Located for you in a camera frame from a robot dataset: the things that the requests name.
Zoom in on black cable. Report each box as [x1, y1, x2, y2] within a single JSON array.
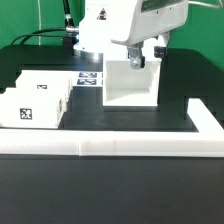
[[9, 0, 80, 46]]

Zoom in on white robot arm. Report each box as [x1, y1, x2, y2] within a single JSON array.
[[74, 0, 189, 69]]

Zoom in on white front drawer tray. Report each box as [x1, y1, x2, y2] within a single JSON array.
[[0, 89, 67, 129]]

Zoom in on white drawer cabinet box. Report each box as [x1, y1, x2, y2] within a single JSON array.
[[103, 60, 161, 107]]

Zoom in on white drawer tray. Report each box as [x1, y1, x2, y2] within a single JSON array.
[[16, 70, 72, 99], [0, 89, 67, 129]]

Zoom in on white cable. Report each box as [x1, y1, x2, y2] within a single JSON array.
[[188, 0, 224, 10]]

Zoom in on white marker sheet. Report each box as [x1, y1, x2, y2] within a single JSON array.
[[72, 71, 103, 87]]

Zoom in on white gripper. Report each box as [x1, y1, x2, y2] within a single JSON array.
[[110, 0, 188, 70]]

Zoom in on white L-shaped border frame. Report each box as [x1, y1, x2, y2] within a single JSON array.
[[0, 98, 224, 157]]

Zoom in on white rear drawer tray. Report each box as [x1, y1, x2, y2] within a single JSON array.
[[16, 70, 72, 99]]

